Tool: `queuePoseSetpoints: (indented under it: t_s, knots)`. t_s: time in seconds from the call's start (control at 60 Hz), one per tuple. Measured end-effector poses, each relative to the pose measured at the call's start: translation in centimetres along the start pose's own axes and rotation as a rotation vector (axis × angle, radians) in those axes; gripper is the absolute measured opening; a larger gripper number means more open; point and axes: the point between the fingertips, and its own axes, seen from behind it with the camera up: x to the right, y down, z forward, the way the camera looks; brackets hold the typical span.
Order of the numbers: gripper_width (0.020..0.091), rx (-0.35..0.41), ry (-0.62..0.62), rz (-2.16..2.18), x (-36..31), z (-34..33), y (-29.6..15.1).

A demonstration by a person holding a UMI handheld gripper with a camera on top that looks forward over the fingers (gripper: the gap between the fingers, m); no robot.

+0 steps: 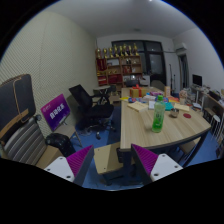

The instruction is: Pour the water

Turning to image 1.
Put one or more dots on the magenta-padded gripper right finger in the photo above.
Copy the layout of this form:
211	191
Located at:
161	166

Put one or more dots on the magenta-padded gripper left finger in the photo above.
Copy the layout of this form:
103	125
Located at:
63	168

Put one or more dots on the green tea drink bottle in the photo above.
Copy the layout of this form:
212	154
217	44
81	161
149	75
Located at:
158	115

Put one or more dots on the cardboard box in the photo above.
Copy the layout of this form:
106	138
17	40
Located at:
48	157

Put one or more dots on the black backpack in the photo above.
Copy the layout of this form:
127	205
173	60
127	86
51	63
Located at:
60	143

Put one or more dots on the light wooden chair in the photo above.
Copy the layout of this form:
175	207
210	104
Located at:
106	158

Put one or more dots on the grey striped chair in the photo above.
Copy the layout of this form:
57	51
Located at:
23	143

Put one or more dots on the steel cup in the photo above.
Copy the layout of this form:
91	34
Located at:
174	113

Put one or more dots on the flat round red coaster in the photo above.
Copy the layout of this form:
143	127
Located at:
187	116

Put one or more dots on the purple sign board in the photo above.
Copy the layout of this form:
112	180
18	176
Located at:
55	111

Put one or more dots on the yellow envelope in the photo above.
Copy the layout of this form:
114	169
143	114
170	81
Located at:
181	107

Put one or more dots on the black office chair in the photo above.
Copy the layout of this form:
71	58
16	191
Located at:
90	110

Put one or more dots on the beige notebook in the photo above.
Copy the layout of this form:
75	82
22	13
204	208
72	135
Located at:
137	106

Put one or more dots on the pink box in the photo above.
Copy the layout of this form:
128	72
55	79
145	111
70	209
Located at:
148	98

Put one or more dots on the white round stool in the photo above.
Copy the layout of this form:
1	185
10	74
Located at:
216	120

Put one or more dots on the orange carton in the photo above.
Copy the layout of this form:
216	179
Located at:
167	91

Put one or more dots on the yellow gift box red ribbon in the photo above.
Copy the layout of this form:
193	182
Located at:
135	92

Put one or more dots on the wooden side desk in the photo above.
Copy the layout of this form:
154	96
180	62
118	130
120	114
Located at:
213	100

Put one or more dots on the small round table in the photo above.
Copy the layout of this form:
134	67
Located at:
101	88

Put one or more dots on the computer monitor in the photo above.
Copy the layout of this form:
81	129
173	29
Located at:
197	80

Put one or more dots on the dark framed window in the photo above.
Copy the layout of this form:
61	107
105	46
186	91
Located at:
155	63

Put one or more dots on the wooden shelf unit with trophies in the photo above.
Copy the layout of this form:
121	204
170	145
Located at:
118	68

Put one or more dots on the white air conditioner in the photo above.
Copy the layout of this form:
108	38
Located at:
181	48

